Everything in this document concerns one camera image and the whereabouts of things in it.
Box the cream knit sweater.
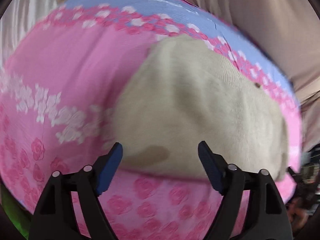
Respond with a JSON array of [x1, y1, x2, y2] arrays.
[[113, 35, 289, 181]]

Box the green object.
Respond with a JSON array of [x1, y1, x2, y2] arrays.
[[1, 184, 32, 239]]

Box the pink blue floral bedsheet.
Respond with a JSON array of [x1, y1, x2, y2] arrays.
[[1, 0, 302, 239]]

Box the white pleated curtain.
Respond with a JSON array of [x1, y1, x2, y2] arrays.
[[1, 0, 57, 67]]

